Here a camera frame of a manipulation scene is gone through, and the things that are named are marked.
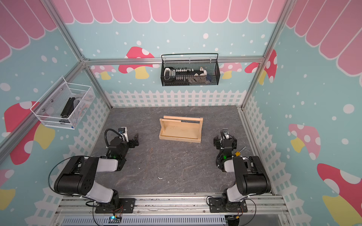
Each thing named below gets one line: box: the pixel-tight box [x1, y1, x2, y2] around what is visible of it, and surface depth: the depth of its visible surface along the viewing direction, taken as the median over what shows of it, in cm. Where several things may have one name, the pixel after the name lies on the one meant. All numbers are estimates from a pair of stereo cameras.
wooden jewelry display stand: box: [158, 115, 204, 144], surface depth 105 cm
